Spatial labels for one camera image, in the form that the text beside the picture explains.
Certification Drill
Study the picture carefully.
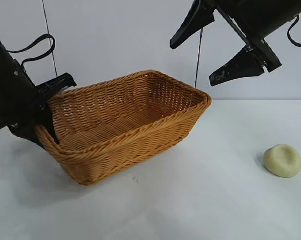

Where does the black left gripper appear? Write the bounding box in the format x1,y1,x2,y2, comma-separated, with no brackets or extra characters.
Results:
0,42,61,151

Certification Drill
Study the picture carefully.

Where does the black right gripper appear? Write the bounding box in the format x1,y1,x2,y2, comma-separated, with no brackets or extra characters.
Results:
170,0,301,87

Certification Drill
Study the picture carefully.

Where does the brown woven wicker basket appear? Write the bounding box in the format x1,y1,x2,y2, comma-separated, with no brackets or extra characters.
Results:
34,69,213,186

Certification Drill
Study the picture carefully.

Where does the pale yellow egg yolk pastry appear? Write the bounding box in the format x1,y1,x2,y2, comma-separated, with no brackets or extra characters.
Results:
262,143,301,179

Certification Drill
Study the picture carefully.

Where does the black ribbed left wrist camera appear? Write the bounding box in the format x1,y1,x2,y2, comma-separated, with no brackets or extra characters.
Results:
0,73,78,137

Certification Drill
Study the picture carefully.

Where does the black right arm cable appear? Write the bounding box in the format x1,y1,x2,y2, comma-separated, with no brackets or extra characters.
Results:
287,14,301,48

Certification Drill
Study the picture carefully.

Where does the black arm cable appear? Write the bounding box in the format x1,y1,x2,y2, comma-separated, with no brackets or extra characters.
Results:
5,33,57,68
287,14,301,48

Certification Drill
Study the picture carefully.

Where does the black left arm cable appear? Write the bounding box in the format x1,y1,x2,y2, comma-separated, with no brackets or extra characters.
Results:
5,33,57,68

